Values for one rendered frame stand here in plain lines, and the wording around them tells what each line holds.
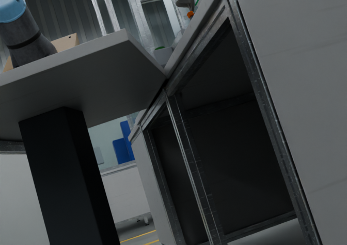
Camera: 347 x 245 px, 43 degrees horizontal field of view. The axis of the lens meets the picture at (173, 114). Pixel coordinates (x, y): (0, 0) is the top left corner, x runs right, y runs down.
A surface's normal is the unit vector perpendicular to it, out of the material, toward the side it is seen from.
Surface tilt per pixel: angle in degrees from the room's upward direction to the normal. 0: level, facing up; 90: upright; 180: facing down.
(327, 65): 90
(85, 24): 90
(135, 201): 90
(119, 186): 90
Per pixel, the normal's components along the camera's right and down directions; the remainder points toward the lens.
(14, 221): 0.17, -0.19
